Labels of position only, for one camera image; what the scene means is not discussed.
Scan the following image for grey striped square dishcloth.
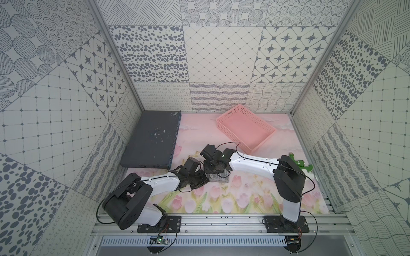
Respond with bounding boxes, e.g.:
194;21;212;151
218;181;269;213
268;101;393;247
206;174;230;183

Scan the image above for aluminium front rail frame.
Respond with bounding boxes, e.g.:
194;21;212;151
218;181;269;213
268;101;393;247
91;198;355;236

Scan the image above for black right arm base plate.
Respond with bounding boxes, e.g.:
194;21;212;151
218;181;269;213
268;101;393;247
262;214;310;233

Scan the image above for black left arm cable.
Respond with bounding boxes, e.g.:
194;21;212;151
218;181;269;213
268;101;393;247
95;179;138;225

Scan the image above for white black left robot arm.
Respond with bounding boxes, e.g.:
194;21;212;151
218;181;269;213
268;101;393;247
100;170;209;230

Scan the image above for pink perforated plastic basket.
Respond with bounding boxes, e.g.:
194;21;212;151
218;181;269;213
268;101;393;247
216;104;276;155

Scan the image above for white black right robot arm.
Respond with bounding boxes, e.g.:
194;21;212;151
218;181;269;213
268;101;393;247
200;145;306;223

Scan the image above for green brass hose fitting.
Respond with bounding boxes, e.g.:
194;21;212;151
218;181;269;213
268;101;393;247
289;153;313;173

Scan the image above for dark grey network switch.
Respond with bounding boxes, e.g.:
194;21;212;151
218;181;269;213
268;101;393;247
120;111;182;170

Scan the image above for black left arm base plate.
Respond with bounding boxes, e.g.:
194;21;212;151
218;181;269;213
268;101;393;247
137;215;182;234

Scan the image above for small green circuit board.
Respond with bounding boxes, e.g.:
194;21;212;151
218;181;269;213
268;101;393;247
149;235;169;245

